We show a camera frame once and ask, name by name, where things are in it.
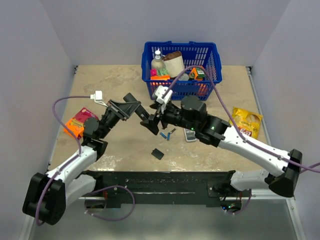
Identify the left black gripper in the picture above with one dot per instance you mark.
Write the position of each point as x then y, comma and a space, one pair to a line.
124, 110

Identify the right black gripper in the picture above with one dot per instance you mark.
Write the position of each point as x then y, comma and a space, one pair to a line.
152, 123

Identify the black remote control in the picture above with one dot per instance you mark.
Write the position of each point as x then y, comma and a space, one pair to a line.
139, 109

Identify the black remote battery cover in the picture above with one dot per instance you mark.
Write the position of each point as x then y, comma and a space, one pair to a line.
157, 154

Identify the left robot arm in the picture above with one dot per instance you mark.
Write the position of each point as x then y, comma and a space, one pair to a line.
49, 194

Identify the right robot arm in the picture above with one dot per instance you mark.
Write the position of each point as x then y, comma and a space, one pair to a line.
280, 168

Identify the white remote control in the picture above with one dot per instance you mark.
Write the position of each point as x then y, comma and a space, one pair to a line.
190, 135

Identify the orange flat box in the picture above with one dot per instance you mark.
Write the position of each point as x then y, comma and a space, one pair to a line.
160, 77

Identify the metal tin can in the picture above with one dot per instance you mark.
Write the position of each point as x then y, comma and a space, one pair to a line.
184, 77

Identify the pink small box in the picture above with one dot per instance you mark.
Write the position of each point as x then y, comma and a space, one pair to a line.
153, 72

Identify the green small packet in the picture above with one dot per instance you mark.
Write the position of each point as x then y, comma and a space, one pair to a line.
162, 72

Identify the orange green juice carton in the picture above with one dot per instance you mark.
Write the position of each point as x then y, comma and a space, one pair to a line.
196, 74

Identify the white brown paper bag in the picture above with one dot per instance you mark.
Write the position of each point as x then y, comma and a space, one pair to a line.
174, 63

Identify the white pump bottle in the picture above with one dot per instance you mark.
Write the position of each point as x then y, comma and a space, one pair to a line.
157, 62

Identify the orange pink candy box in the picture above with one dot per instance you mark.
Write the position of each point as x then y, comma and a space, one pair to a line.
76, 123

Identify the blue plastic shopping basket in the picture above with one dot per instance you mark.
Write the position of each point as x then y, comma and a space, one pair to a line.
190, 69

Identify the yellow Lays chips bag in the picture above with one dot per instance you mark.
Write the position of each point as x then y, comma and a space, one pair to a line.
247, 122

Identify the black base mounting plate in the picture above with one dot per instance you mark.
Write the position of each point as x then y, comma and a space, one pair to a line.
211, 189

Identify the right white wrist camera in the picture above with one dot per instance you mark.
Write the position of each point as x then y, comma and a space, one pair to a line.
162, 95

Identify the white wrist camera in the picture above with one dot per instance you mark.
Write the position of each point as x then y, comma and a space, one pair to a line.
97, 97
162, 95

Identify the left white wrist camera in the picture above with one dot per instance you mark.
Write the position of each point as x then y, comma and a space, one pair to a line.
97, 97

